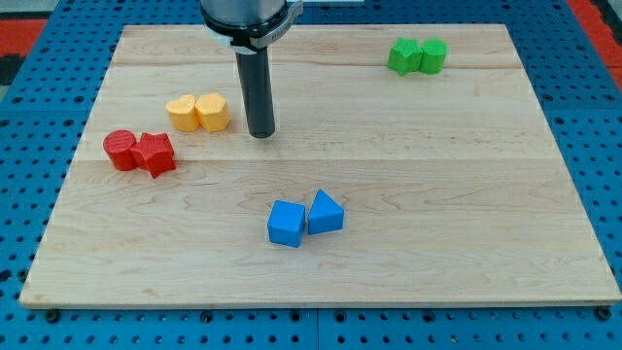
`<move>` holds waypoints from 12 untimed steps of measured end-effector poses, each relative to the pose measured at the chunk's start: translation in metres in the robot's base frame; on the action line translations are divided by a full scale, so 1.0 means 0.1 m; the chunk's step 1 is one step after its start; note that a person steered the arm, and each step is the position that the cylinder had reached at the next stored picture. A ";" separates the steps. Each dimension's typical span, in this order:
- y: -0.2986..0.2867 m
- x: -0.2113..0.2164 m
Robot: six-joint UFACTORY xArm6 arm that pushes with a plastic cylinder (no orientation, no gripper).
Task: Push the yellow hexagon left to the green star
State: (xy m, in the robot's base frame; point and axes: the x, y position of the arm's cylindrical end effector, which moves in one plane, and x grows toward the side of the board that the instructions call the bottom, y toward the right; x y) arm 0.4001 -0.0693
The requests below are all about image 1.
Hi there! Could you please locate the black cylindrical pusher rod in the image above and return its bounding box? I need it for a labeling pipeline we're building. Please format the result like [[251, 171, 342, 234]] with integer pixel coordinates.
[[236, 49, 275, 139]]

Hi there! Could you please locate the yellow hexagon block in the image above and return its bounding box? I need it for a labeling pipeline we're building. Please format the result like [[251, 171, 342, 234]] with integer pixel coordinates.
[[195, 93, 231, 133]]

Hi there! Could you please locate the red star block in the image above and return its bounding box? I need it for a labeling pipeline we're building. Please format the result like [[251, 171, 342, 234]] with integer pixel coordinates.
[[130, 132, 177, 178]]

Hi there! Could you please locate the green star block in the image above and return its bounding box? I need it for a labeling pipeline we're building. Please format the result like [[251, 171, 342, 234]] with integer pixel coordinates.
[[387, 37, 423, 76]]

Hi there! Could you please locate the yellow heart block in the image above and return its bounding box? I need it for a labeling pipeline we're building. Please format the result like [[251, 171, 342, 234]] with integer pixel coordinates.
[[165, 94, 199, 132]]

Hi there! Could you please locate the red cylinder block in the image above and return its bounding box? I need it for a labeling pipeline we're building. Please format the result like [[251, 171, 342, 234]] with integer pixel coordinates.
[[103, 129, 137, 171]]

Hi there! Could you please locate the blue cube block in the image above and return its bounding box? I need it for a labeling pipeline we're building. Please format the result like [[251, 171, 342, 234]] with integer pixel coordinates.
[[267, 200, 305, 248]]

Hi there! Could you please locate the blue triangle block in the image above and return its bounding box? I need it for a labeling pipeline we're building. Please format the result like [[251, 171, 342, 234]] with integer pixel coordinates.
[[307, 190, 345, 235]]

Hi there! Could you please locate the green cylinder block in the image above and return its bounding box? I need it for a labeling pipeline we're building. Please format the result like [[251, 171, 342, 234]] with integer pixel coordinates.
[[419, 38, 448, 75]]

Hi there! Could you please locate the light wooden board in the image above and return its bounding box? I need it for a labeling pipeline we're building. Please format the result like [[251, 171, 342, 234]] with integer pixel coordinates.
[[19, 24, 621, 310]]

